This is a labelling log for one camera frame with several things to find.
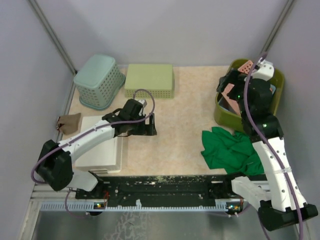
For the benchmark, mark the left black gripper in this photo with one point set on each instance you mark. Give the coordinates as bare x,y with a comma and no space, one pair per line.
150,130

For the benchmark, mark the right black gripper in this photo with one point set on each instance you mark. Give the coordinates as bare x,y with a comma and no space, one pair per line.
234,76

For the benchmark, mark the light blue perforated basket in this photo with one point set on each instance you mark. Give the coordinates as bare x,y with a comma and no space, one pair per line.
226,106

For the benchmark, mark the pink perforated basket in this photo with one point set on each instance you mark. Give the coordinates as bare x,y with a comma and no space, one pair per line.
264,70

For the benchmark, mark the olive green large tub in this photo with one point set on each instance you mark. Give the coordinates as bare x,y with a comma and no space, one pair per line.
225,115

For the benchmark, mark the white perforated basket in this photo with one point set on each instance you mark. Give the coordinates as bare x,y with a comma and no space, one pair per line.
98,150

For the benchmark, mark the light green shallow basket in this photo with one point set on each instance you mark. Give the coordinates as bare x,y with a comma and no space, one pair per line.
158,79

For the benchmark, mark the teal perforated plastic basket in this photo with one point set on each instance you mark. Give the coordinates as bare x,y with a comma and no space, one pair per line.
98,82

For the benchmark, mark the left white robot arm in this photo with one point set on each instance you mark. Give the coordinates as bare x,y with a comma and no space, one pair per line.
55,163

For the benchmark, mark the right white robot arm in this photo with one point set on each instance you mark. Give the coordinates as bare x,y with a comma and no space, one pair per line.
255,88

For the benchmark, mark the green cloth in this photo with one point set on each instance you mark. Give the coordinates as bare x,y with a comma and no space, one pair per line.
232,152

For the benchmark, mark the brown cloth pouch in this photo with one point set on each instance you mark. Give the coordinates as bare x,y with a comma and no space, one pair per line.
68,124

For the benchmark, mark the right aluminium frame post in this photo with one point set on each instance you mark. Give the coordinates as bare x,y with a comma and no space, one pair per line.
285,12

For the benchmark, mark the aluminium frame post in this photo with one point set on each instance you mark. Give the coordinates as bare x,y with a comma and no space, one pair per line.
38,12
285,12

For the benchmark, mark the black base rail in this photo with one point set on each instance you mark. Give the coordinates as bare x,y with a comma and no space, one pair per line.
161,190

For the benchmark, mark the white slotted cable duct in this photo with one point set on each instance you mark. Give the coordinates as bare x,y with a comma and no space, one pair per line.
93,206

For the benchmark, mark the aluminium extrusion rail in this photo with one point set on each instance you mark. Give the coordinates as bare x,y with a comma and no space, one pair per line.
45,192

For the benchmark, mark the left aluminium frame post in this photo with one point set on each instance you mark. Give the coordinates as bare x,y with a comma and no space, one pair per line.
38,12

